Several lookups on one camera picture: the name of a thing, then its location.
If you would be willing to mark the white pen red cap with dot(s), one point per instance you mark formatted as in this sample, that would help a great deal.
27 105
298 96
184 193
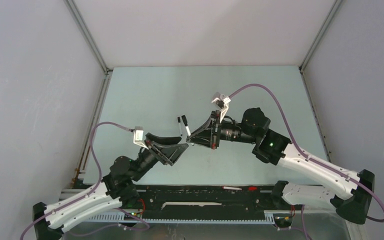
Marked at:
240 188

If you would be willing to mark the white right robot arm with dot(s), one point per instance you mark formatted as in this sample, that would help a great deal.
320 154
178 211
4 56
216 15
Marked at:
339 189

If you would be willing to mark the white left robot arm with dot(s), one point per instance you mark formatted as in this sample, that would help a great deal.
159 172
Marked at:
115 190

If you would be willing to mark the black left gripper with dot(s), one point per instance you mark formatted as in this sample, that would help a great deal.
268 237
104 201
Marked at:
170 154

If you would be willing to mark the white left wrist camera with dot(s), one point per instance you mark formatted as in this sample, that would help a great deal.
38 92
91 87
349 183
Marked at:
138 137

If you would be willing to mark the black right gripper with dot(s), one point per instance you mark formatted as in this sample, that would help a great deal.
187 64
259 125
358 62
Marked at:
215 122

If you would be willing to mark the aluminium frame rail left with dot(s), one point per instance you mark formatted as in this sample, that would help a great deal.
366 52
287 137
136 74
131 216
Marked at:
102 79

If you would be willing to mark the white marker pen black tip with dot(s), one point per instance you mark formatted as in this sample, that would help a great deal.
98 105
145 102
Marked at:
179 121

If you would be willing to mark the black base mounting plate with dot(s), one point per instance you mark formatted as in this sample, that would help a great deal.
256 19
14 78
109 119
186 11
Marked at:
208 203

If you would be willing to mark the aluminium frame rail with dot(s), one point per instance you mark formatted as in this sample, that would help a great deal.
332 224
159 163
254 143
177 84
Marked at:
102 79
319 37

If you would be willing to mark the aluminium frame rail right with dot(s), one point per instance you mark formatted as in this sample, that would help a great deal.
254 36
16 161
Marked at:
319 37

